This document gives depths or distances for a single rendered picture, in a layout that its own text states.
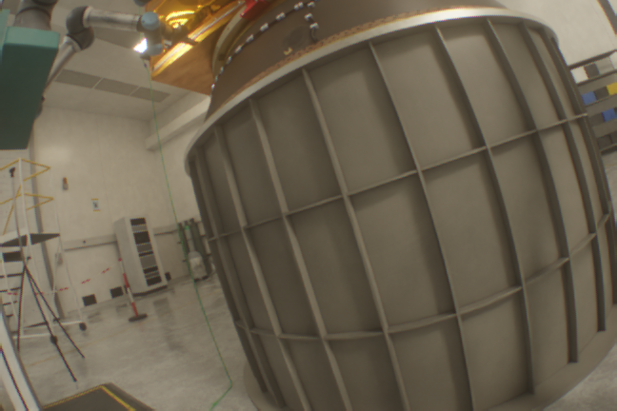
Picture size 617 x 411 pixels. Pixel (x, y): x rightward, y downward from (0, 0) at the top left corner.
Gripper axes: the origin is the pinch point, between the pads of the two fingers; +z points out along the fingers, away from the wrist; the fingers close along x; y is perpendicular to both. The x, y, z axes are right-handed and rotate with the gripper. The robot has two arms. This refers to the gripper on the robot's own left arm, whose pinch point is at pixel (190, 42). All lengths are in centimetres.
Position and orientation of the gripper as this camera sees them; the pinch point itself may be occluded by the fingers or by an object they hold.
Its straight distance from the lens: 172.2
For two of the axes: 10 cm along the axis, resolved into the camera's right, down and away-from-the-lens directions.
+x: -8.6, 3.1, 4.1
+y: -2.9, -9.5, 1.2
